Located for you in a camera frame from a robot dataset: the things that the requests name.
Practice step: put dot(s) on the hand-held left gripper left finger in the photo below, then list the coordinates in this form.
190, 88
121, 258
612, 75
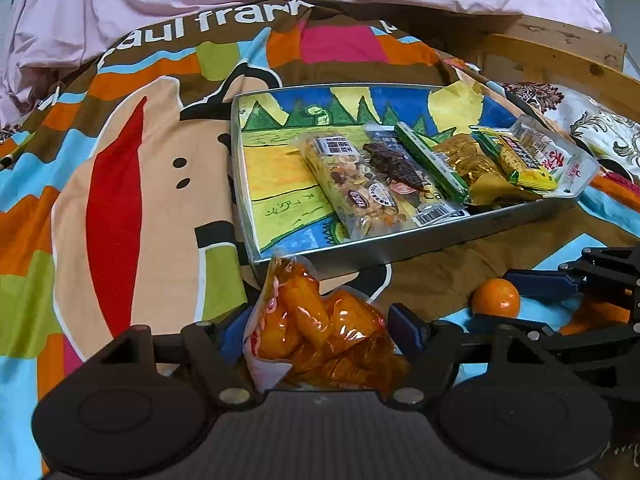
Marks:
200, 350

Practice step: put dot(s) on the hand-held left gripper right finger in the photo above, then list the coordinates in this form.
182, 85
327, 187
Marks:
407, 330

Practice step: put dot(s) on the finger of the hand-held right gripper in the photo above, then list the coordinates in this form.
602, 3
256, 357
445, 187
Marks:
540, 282
482, 321

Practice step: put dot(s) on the tangerine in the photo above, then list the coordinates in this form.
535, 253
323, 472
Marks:
495, 298

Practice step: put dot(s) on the orange snack packet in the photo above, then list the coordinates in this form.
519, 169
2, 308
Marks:
310, 330

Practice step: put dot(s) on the dark blue snack packet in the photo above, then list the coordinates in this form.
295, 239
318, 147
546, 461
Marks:
437, 215

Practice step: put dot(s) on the white red-print snack packet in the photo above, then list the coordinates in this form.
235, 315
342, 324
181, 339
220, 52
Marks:
565, 170

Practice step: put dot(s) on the yellow green snack packet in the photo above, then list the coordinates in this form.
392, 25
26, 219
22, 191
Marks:
520, 167

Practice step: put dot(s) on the clear cracker packet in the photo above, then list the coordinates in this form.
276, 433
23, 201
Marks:
462, 160

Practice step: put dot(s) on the clear nut mix packet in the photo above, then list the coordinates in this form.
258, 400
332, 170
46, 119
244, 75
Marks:
345, 185

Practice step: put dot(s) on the green white snack packet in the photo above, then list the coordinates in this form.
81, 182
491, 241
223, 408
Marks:
430, 162

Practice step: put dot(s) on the metal tray with dinosaur drawing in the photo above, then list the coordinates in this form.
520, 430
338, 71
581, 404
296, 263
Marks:
280, 170

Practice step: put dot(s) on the floral satin quilt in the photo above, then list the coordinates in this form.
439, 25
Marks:
590, 125

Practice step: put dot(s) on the printed cartoon blanket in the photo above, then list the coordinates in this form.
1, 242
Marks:
125, 185

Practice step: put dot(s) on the wooden box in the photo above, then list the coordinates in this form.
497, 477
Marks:
565, 30

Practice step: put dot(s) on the wooden bed rail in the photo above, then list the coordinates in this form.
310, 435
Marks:
560, 65

